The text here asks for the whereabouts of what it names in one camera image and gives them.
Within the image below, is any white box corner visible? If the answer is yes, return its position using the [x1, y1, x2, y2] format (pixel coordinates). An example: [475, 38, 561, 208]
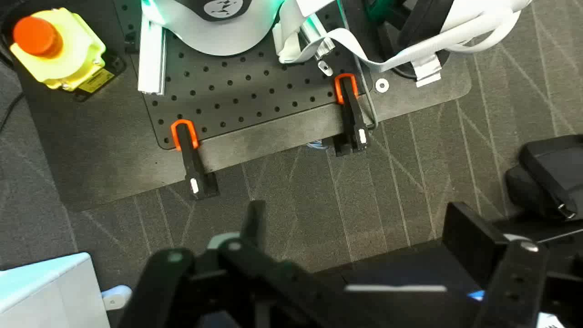
[0, 253, 111, 328]

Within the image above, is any orange black clamp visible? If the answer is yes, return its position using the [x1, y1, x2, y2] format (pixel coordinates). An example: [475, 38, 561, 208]
[328, 73, 368, 157]
[169, 118, 218, 200]

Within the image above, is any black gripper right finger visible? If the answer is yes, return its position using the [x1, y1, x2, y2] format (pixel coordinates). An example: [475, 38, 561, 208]
[442, 202, 548, 328]

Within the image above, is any right orange black clamp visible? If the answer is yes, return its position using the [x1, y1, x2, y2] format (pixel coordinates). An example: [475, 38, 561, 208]
[328, 73, 368, 157]

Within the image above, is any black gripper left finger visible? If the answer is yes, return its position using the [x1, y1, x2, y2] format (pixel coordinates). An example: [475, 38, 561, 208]
[118, 200, 304, 328]

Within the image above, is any white cable bundle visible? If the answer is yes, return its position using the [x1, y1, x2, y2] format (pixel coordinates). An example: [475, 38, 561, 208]
[271, 0, 534, 87]

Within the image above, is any left orange black clamp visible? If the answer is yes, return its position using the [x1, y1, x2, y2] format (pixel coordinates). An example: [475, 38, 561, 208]
[169, 118, 218, 200]

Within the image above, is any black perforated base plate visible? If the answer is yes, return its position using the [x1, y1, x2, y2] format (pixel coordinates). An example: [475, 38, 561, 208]
[124, 0, 373, 151]

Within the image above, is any yellow emergency stop button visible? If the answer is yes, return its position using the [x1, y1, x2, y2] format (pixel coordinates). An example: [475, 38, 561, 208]
[9, 7, 115, 95]

